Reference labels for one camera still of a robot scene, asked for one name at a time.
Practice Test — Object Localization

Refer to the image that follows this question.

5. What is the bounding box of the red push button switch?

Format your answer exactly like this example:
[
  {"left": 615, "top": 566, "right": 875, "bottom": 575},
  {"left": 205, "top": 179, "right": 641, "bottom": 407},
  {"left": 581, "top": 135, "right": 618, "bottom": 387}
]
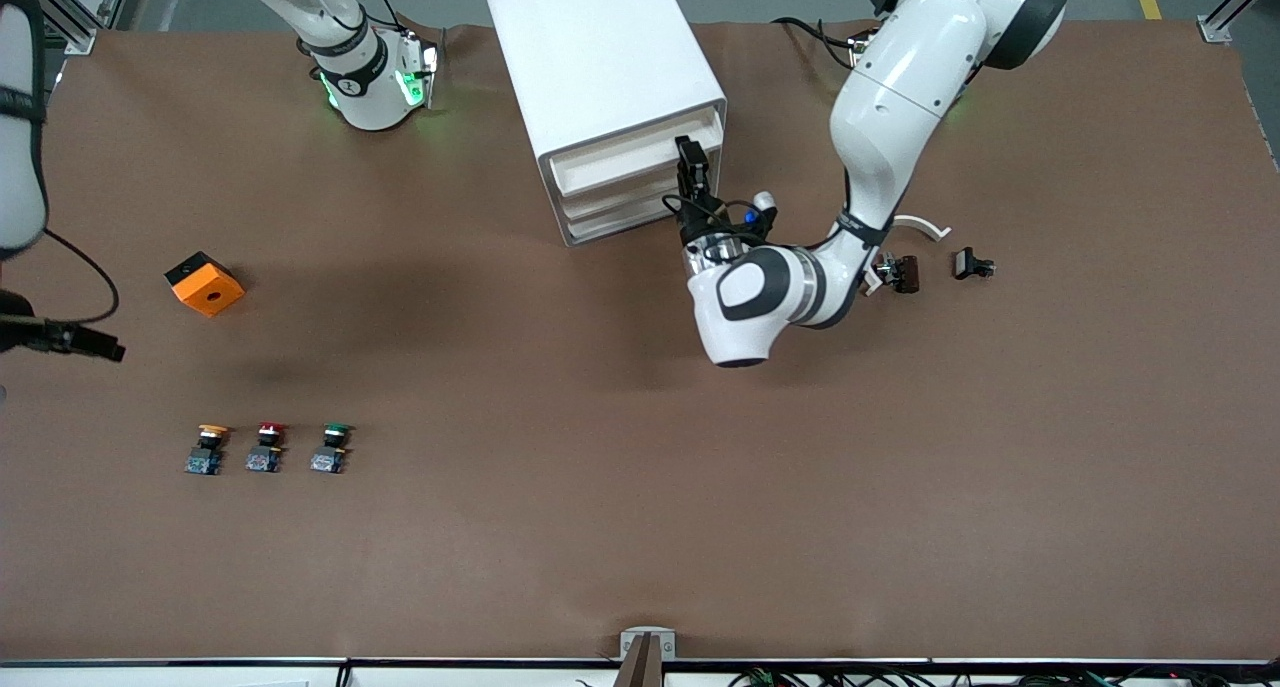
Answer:
[{"left": 245, "top": 422, "right": 291, "bottom": 474}]

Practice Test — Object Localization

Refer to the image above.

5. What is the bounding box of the brown electrical component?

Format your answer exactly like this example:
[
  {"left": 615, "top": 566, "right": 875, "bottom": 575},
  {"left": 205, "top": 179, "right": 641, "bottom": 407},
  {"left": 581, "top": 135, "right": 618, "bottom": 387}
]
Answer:
[{"left": 875, "top": 253, "right": 921, "bottom": 295}]

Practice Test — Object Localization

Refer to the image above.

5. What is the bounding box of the black base cable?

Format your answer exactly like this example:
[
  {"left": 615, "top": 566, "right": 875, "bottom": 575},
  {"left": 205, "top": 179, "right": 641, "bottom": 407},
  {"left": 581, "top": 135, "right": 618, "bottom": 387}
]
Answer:
[{"left": 772, "top": 15, "right": 865, "bottom": 72}]

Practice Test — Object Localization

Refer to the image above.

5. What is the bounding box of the white curved plastic piece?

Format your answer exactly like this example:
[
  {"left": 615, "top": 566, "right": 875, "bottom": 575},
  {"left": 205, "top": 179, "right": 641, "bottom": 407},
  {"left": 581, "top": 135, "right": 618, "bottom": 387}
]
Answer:
[{"left": 864, "top": 215, "right": 952, "bottom": 298}]

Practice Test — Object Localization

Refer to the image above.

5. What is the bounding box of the green push button switch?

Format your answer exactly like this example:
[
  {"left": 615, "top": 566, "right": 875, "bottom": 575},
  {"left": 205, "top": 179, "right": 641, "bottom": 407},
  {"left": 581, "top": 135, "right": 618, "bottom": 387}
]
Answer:
[{"left": 308, "top": 422, "right": 355, "bottom": 475}]

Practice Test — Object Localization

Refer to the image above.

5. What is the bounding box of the aluminium frame profile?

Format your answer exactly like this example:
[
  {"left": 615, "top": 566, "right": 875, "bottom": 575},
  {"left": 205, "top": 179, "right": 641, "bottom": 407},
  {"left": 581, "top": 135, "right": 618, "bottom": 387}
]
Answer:
[
  {"left": 1197, "top": 0, "right": 1280, "bottom": 45},
  {"left": 30, "top": 0, "right": 136, "bottom": 56}
]

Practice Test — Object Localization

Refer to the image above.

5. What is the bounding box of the orange box with hole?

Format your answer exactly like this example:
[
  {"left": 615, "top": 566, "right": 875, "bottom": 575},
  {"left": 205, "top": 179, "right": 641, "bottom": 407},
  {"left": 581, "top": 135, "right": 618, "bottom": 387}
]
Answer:
[{"left": 164, "top": 251, "right": 246, "bottom": 318}]

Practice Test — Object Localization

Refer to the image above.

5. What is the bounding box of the yellow push button switch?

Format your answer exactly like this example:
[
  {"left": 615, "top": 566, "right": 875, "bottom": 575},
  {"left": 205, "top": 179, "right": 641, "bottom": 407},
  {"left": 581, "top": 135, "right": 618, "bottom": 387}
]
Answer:
[{"left": 184, "top": 423, "right": 231, "bottom": 476}]

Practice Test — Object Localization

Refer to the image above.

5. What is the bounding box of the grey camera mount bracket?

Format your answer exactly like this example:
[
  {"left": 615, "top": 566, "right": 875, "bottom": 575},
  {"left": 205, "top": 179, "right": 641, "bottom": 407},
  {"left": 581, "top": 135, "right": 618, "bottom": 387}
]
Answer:
[{"left": 615, "top": 627, "right": 678, "bottom": 687}]

